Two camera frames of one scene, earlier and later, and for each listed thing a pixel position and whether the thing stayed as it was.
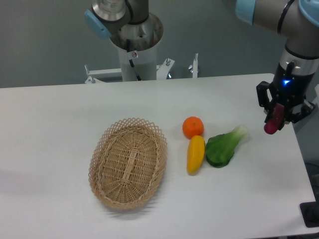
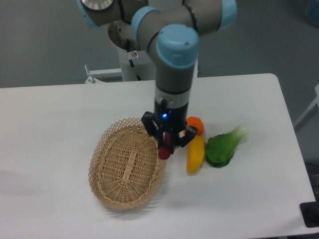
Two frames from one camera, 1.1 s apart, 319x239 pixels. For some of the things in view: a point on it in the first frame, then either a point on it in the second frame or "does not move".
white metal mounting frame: [94, 76] does not move
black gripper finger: [263, 90] to [149, 122]
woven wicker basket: [127, 163] does not move
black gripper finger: [291, 117] to [190, 132]
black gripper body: [291, 89] to [170, 117]
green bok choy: [220, 148] does not move
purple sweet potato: [273, 125] to [165, 150]
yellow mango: [195, 153] does not move
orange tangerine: [193, 126] does not move
